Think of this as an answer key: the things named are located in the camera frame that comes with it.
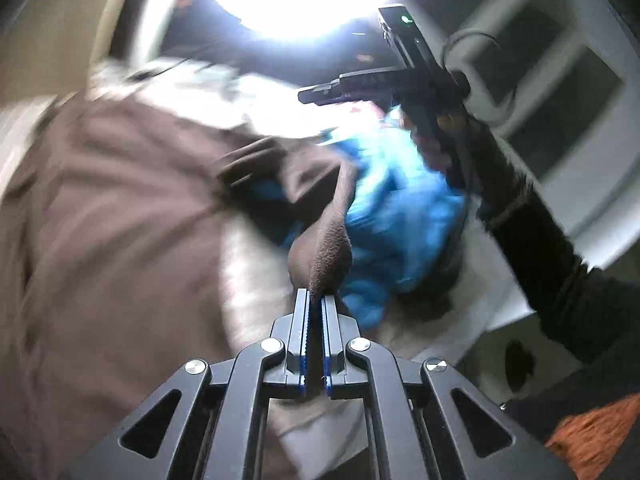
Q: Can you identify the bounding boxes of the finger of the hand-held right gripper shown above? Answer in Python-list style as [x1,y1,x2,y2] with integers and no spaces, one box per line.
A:
[297,71,401,107]

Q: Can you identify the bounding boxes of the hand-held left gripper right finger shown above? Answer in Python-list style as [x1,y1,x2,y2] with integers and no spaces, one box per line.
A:
[320,294,576,480]

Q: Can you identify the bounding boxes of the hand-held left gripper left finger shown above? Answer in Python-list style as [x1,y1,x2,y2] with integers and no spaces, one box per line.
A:
[65,287,312,480]

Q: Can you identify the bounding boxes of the brown fleece pants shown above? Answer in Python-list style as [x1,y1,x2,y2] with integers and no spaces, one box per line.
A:
[0,90,361,480]

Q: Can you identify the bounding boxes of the person's right forearm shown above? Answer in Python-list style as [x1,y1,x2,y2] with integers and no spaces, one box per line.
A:
[467,120,640,366]

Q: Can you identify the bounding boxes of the person's right hand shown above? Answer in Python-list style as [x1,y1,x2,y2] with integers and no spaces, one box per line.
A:
[402,107,483,186]

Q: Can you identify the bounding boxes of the pink plaid blanket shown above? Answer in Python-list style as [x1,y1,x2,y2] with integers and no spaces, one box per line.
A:
[215,210,541,480]

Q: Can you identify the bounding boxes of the blue jacket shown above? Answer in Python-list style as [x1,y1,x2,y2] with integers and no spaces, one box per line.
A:
[247,107,471,333]

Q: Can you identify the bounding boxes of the person's black printed top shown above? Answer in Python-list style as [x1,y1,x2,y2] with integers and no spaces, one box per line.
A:
[502,355,640,443]

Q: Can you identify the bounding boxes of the orange fuzzy cloth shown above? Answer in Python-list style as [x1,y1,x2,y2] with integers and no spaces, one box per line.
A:
[544,392,640,480]

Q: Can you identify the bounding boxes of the light wooden wardrobe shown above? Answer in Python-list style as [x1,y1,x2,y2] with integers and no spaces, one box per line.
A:
[0,0,146,116]

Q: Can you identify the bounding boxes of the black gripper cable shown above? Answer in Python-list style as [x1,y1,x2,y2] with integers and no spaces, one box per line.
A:
[442,27,518,123]

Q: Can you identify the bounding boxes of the white window frame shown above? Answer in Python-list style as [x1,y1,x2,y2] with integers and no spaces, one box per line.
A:
[450,0,640,281]

